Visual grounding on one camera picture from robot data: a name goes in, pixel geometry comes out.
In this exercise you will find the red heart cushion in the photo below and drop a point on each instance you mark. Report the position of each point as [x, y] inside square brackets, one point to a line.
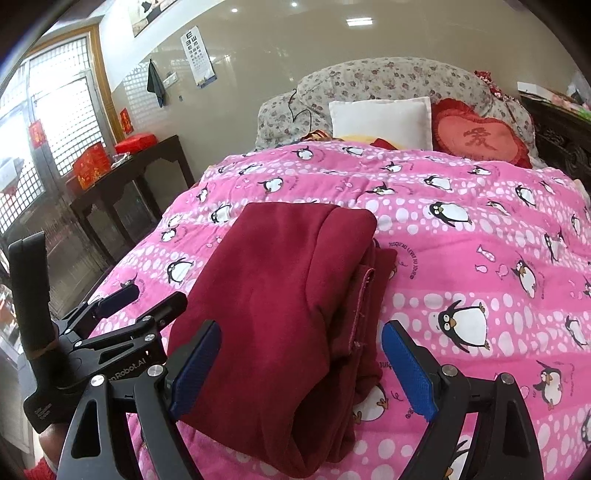
[458, 130]

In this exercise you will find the red box with gold print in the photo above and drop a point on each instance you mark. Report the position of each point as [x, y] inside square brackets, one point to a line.
[91, 165]

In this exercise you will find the red gift box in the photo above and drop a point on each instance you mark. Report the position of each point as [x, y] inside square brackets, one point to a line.
[136, 143]

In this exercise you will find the grey floral duvet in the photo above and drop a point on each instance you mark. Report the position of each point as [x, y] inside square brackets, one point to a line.
[288, 117]

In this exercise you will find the person's left hand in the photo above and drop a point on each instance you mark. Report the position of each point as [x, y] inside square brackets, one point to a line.
[51, 441]

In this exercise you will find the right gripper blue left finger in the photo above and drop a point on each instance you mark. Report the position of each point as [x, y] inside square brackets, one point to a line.
[98, 444]

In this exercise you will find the dark cloth hanging on wall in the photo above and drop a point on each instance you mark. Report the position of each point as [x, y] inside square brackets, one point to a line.
[155, 85]

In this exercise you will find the dark red garment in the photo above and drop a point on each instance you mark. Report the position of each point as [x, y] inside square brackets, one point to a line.
[297, 290]

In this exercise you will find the white square pillow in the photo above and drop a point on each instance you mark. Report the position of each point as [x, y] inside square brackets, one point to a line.
[405, 124]

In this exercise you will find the pink penguin quilt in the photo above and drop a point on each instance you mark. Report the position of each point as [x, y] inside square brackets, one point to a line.
[493, 268]

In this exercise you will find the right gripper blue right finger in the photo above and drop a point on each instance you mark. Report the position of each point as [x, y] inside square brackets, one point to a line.
[504, 444]

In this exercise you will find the eye chart poster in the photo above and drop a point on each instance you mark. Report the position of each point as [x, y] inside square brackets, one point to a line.
[197, 57]

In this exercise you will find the dark carved wooden headboard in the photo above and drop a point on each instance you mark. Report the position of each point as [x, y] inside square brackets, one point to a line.
[561, 137]

